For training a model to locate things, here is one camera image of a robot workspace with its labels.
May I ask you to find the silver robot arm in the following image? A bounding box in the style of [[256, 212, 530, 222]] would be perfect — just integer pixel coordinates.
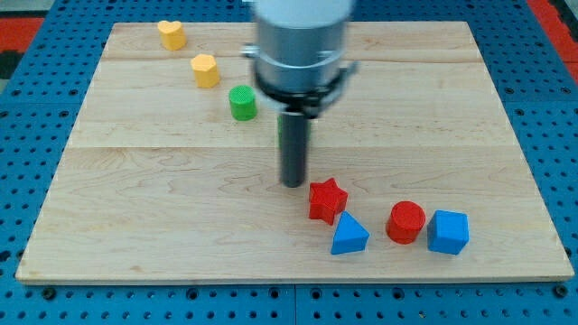
[[243, 0, 358, 118]]

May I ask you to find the red star block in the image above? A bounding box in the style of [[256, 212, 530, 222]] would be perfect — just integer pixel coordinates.
[[309, 178, 349, 226]]

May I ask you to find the blue triangle block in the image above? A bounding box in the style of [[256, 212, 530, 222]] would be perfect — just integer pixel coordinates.
[[331, 211, 369, 255]]

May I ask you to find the green block behind tool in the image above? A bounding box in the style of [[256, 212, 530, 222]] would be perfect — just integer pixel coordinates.
[[276, 115, 283, 147]]

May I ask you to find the green cylinder block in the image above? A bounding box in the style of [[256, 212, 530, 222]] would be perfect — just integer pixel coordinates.
[[228, 85, 257, 121]]

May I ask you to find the wooden board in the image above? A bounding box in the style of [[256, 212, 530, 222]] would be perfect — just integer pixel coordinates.
[[16, 22, 574, 285]]

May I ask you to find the yellow hexagon block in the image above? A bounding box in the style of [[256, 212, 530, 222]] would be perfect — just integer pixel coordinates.
[[191, 54, 220, 88]]

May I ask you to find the red cylinder block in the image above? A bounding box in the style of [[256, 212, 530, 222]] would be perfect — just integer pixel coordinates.
[[386, 200, 425, 245]]

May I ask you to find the yellow heart block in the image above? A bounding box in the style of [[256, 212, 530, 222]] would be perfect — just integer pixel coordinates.
[[157, 21, 187, 51]]

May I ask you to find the blue cube block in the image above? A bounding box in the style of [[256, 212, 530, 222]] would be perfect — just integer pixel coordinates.
[[427, 209, 470, 255]]

